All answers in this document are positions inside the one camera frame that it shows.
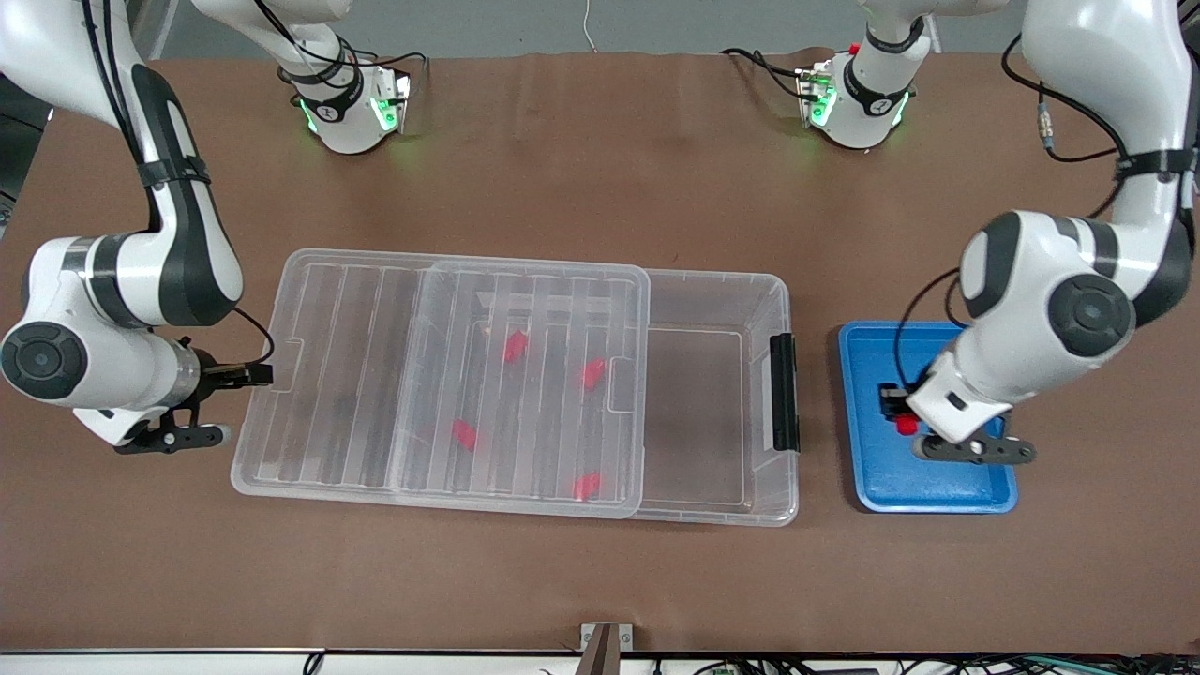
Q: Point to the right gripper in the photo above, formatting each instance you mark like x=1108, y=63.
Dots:
x=212, y=373

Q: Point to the clear plastic storage box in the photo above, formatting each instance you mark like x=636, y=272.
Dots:
x=712, y=394

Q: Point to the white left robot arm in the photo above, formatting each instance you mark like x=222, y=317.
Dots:
x=1078, y=281

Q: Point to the blue plastic tray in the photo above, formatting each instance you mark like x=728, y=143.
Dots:
x=872, y=478

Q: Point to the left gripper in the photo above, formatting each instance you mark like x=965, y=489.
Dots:
x=892, y=401

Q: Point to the red block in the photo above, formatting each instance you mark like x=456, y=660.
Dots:
x=907, y=425
x=587, y=486
x=464, y=434
x=592, y=373
x=514, y=347

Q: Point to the grey metal mount bracket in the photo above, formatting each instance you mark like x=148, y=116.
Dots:
x=605, y=647

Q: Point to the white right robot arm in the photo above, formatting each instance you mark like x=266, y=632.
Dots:
x=187, y=244

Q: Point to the clear ribbed plastic lid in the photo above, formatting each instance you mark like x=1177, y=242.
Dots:
x=375, y=394

